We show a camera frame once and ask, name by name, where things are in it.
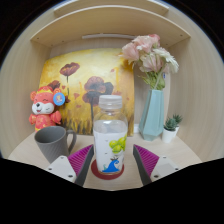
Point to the teal faceted vase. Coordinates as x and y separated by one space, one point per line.
152 116

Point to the small succulent in white pot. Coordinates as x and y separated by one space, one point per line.
178 119
168 133

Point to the yellow poppy flower painting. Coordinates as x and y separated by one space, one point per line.
100 65

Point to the pink and white flower bouquet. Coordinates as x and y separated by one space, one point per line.
146 53

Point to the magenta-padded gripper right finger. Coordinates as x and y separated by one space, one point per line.
160 166

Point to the flat round red coaster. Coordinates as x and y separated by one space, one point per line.
96 173

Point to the light wood shelf unit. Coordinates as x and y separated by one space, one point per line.
110 20

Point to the red plush mouse toy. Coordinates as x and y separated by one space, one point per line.
43 111

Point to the clear plastic drink bottle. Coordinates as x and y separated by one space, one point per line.
110 140

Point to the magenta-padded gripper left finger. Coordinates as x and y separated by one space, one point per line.
66 166

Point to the grey textured mug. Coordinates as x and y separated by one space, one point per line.
51 143

